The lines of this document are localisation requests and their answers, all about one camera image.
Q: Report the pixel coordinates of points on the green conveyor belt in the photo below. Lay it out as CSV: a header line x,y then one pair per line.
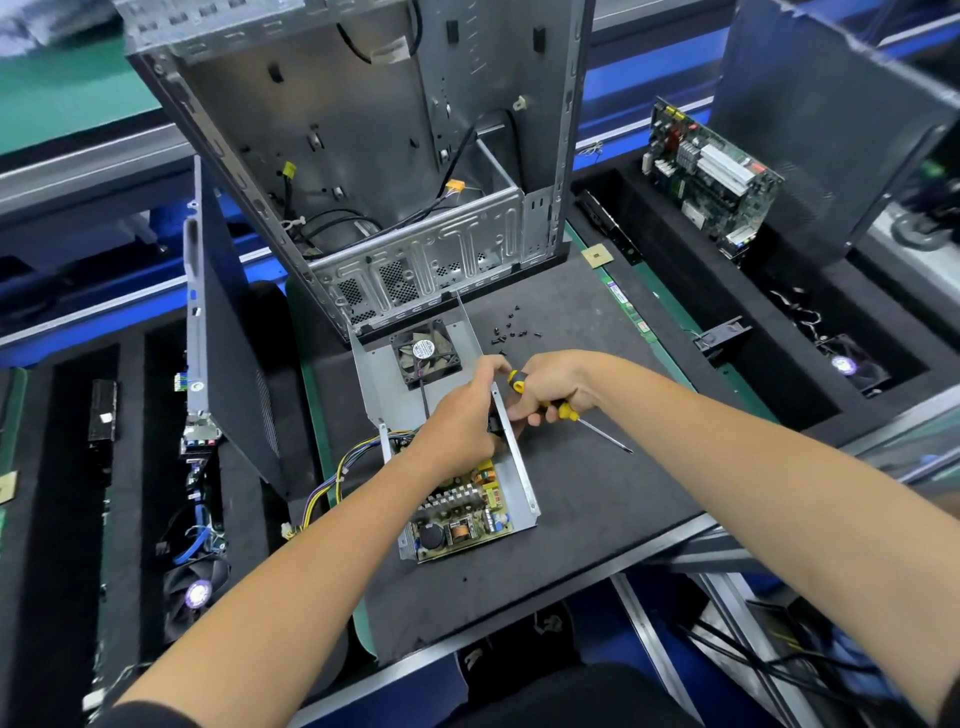
x,y
60,98

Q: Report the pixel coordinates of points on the person's right forearm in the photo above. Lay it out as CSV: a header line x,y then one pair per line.
x,y
780,510

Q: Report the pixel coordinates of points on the power supply circuit board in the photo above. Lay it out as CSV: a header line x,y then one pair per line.
x,y
465,518

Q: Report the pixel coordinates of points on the green board with white parts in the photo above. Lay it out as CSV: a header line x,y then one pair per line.
x,y
713,177

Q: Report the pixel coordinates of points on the person's left hand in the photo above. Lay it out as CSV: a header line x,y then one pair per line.
x,y
458,423

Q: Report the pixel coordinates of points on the scattered small black screws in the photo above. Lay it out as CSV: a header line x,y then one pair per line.
x,y
510,323

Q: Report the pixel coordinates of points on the person's black shoe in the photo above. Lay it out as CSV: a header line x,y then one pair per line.
x,y
477,657
552,618

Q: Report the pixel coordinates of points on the small black rectangular component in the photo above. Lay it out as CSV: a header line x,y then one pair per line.
x,y
102,410

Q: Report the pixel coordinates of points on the person's left forearm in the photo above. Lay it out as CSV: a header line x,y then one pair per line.
x,y
285,600

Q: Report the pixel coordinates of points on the large black metal panel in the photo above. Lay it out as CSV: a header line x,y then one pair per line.
x,y
840,120

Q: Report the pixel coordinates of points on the black foam tray with recess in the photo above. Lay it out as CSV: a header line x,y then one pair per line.
x,y
765,390

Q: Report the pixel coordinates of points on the stack of grey paper sheets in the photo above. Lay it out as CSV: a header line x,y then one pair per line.
x,y
53,23

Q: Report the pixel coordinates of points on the person's black clothing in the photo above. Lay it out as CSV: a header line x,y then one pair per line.
x,y
555,702

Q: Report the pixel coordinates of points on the black foam tray with slots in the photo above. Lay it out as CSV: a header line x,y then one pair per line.
x,y
75,570

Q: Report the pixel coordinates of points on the small black lit fan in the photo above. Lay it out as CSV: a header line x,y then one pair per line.
x,y
845,365

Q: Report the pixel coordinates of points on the silver power supply unit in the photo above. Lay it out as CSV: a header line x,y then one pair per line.
x,y
383,383

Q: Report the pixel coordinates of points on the grey round metal part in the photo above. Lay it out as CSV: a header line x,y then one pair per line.
x,y
930,228

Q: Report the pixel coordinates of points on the black foam work mat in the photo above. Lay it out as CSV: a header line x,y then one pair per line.
x,y
630,495

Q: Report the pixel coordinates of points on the long green memory strip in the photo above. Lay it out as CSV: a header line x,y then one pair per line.
x,y
8,435

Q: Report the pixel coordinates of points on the small beige square chip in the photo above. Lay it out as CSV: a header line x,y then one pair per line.
x,y
597,255

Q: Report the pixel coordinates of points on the silver metal computer case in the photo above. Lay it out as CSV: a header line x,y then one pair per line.
x,y
375,135

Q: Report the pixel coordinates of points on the grey metal conveyor rail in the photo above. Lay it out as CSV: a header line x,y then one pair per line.
x,y
75,165

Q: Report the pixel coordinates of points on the dark grey case side panel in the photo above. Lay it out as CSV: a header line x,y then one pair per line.
x,y
225,345

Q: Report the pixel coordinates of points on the person's right black shoe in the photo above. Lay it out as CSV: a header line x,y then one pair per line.
x,y
552,618

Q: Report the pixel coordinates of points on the black cooler fan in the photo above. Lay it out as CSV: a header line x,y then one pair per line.
x,y
195,593

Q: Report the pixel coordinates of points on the small black metal bracket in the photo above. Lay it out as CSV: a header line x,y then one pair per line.
x,y
723,333

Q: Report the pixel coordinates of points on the person's right hand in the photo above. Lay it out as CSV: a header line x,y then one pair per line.
x,y
555,383

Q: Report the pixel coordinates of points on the person's left black shoe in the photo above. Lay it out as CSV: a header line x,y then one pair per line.
x,y
477,657

